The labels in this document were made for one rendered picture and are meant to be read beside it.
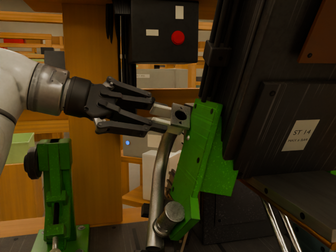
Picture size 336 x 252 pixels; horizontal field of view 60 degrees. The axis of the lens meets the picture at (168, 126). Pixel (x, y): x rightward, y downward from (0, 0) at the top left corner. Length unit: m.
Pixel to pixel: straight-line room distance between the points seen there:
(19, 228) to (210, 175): 0.64
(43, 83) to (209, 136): 0.30
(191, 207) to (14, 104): 0.34
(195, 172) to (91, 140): 0.41
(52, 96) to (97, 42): 0.32
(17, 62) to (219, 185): 0.41
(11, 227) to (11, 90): 0.55
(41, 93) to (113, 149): 0.36
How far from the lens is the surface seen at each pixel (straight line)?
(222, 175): 0.54
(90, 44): 0.83
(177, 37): 0.75
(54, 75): 0.56
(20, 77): 0.55
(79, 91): 0.55
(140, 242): 0.80
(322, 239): 0.46
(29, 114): 0.95
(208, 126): 0.51
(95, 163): 0.86
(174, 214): 0.52
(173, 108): 0.60
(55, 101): 0.55
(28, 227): 0.99
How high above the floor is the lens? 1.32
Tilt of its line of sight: 10 degrees down
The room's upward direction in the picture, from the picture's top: straight up
